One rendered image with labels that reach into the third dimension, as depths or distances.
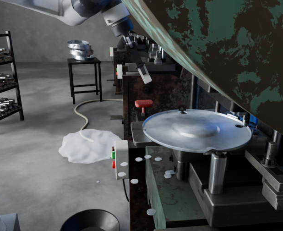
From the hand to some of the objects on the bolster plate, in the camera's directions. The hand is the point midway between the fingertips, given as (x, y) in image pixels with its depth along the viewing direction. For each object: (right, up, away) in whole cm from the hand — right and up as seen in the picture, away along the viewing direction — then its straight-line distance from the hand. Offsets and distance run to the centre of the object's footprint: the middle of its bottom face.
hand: (144, 74), depth 100 cm
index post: (+15, -32, -41) cm, 54 cm away
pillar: (+33, -26, -31) cm, 52 cm away
